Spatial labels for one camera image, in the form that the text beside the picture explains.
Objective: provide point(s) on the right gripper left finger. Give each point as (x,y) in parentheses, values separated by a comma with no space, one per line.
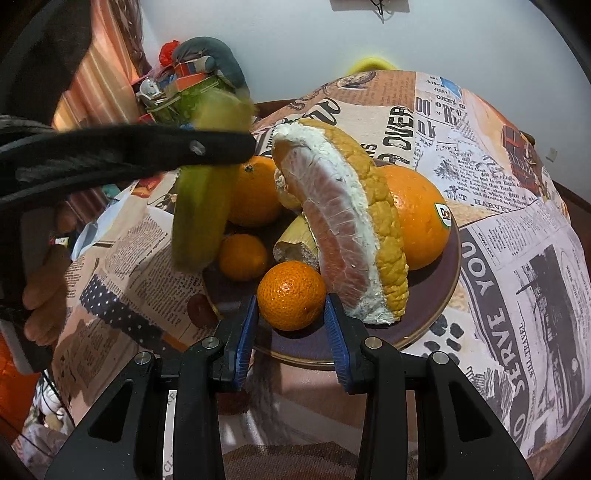
(122,435)

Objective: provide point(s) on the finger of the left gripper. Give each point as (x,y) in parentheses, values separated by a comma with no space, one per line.
(132,150)

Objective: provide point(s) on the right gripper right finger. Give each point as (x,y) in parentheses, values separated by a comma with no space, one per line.
(459,436)

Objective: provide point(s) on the green sugarcane piece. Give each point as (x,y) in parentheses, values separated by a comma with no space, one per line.
(203,203)

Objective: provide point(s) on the small mandarin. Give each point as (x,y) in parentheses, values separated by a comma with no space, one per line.
(242,257)
(291,296)

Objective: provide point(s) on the peeled pomelo segment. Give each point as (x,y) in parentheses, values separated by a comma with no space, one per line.
(350,210)

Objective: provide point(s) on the large orange with sticker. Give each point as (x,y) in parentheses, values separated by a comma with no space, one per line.
(426,219)

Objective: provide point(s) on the pomelo segment with rind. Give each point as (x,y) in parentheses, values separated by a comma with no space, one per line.
(288,200)

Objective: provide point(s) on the yellow sugarcane piece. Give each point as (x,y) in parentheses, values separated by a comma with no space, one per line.
(297,243)

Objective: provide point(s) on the person's left hand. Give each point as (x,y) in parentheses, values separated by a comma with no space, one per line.
(45,295)

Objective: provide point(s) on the striped orange curtain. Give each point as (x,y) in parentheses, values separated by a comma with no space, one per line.
(101,91)

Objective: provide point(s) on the newspaper print tablecloth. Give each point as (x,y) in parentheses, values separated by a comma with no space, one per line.
(518,323)

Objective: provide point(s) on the red plastic bag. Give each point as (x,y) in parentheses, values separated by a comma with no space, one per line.
(165,56)

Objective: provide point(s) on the dark red jujube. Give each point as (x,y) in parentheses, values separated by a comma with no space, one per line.
(200,312)

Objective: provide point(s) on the dark purple plate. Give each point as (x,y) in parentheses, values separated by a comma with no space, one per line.
(430,288)

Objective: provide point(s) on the grey plush pillow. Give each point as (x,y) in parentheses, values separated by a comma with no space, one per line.
(216,57)

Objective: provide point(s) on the yellow foam tube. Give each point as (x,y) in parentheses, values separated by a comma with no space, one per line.
(371,63)

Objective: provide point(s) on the wall power outlet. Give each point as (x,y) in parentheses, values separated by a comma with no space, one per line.
(552,155)

